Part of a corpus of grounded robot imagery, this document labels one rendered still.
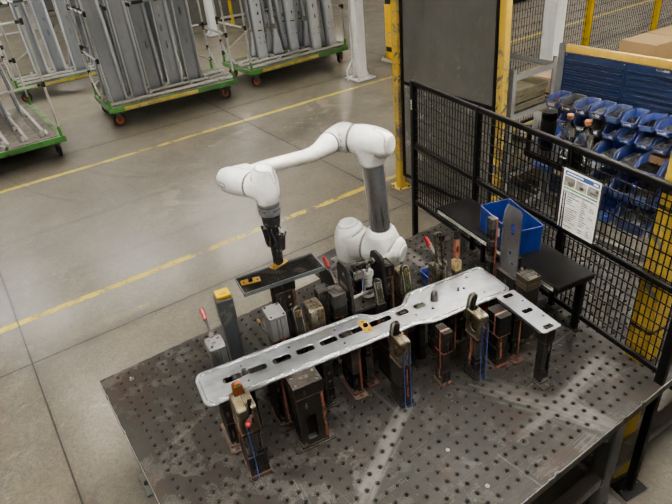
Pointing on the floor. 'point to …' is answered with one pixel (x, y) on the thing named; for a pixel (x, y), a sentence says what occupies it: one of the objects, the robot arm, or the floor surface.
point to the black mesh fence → (627, 487)
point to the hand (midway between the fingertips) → (277, 256)
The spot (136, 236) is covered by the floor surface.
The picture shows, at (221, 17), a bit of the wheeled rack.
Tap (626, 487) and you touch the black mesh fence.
